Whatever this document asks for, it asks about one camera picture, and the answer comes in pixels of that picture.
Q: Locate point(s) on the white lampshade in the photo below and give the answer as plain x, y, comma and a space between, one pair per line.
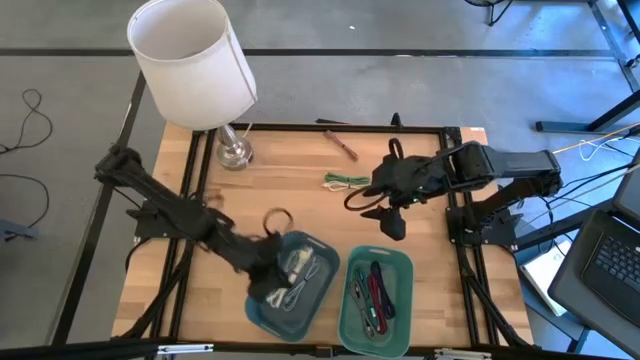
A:
200, 85

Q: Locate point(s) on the blue plastic bin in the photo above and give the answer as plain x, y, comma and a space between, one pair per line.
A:
320, 300

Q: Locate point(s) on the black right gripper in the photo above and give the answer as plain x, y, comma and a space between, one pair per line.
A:
405, 177

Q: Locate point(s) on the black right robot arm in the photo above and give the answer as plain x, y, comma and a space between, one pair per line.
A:
515, 165

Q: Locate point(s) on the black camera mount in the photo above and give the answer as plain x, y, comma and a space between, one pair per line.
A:
396, 120

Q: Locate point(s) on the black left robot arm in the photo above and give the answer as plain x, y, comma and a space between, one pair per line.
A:
175, 210

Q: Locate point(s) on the blue grey floor bracket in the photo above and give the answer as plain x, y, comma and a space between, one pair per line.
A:
15, 231

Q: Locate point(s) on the black laptop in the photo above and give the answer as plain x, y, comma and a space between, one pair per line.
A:
600, 280

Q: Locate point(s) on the silver lamp base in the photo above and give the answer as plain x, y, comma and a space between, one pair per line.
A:
232, 152

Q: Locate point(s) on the black chair base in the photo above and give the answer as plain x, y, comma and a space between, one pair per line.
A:
492, 15

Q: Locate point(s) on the white box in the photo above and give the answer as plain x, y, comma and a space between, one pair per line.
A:
542, 275

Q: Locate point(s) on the green plastic bin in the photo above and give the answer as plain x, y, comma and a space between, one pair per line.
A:
400, 325

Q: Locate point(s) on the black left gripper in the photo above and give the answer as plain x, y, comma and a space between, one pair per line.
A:
262, 265

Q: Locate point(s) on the black aluminium rig frame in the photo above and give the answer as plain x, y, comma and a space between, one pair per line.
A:
100, 350

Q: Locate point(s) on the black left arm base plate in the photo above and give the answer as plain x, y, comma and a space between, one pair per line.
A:
150, 230

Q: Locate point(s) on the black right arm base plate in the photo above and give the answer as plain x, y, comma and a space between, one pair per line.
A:
457, 225

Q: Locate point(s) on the black aluminium table frame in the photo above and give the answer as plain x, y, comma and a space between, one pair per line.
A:
350, 128

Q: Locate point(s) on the black desk frame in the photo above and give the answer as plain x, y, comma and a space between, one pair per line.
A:
605, 117

